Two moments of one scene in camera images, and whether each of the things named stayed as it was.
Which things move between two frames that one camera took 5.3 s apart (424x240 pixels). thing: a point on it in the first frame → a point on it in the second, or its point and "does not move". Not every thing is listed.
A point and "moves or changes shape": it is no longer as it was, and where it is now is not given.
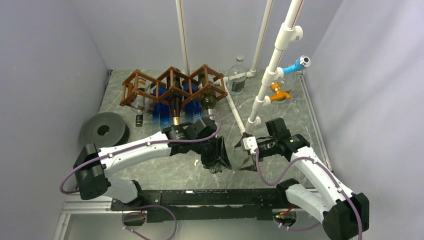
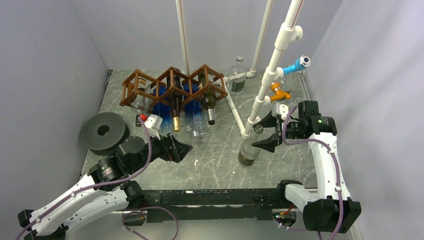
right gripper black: [252, 167] → [269, 144]
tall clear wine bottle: [233, 146] moves or changes shape
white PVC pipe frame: [289, 31] does not move
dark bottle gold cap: [175, 97] does not move
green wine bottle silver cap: [209, 98] does not move
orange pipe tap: [279, 95] does not move
